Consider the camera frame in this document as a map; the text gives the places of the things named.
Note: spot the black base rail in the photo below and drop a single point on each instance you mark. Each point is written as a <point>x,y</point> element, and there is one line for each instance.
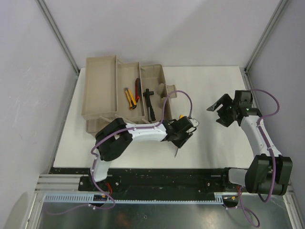
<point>162,184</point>

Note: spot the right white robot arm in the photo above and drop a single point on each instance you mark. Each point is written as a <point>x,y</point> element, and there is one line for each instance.
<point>269,173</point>

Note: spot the red folding utility knife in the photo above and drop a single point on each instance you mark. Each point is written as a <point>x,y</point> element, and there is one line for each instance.
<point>137,89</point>

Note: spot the right aluminium frame post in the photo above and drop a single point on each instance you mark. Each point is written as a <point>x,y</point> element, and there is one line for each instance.
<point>274,20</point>

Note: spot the aluminium frame post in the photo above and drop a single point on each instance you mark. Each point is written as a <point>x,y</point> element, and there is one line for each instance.
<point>274,20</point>
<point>57,33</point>

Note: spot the left aluminium frame post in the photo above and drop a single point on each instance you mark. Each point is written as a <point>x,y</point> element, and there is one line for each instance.
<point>57,33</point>

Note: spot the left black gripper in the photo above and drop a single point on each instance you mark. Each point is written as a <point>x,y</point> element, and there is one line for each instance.
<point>179,144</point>

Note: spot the black rubber mallet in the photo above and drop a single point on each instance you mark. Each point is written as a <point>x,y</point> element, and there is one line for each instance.
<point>146,94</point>

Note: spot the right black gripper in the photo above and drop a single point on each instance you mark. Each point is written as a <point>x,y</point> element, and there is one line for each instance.
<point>226,100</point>

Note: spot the yellow black utility knife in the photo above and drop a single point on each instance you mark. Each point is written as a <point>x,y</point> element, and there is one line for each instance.
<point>130,98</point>

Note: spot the white slotted cable duct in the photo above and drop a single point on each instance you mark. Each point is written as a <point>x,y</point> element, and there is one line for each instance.
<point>217,198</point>

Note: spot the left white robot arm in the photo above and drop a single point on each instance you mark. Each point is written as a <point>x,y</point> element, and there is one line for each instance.
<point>114,139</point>

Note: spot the beige plastic tool box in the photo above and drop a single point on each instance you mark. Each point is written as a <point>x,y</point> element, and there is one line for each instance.
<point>104,98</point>

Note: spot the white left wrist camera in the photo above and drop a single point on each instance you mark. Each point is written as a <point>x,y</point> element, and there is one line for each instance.
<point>194,122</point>

